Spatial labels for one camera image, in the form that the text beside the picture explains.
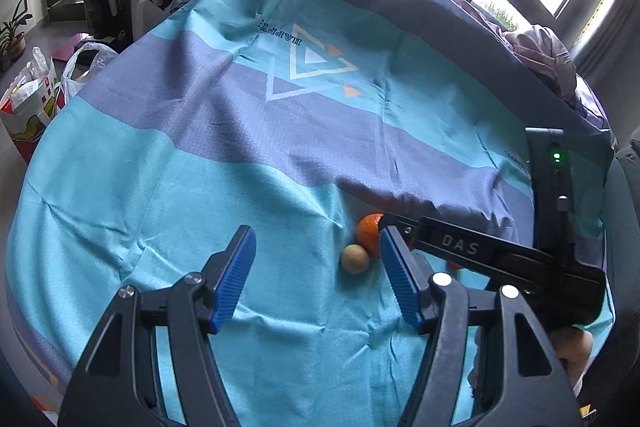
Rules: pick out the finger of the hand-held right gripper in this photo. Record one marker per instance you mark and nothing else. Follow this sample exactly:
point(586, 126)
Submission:
point(460, 244)

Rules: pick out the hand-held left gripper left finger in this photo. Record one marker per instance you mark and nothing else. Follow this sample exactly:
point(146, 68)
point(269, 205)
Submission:
point(232, 277)

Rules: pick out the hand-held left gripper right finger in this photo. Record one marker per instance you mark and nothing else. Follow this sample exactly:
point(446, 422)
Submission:
point(400, 279)

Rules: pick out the tan round fruit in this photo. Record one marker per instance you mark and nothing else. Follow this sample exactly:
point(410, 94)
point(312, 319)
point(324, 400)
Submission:
point(355, 258)

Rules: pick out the large orange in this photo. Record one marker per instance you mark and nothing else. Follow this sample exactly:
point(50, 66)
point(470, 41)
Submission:
point(369, 232)

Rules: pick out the person's right hand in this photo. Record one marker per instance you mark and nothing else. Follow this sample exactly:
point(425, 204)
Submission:
point(575, 349)

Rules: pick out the teal and grey striped bedsheet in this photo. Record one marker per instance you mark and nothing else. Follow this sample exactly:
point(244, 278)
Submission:
point(200, 157)

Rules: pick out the pink clothes pile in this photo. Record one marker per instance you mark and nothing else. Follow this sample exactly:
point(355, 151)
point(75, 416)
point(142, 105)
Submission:
point(540, 52)

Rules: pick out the grey curtain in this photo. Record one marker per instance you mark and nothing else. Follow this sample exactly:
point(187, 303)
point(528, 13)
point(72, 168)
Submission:
point(610, 12)

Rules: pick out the red and white paper bag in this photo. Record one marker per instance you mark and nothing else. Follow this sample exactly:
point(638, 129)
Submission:
point(35, 117)

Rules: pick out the white plastic bag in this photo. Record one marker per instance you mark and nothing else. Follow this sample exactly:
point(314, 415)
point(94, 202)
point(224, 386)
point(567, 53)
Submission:
point(82, 67)

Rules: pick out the pink flat item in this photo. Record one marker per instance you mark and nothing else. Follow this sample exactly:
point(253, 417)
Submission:
point(70, 49)

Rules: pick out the potted green plant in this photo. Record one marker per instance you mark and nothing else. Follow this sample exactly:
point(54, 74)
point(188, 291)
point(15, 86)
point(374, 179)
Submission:
point(15, 42)

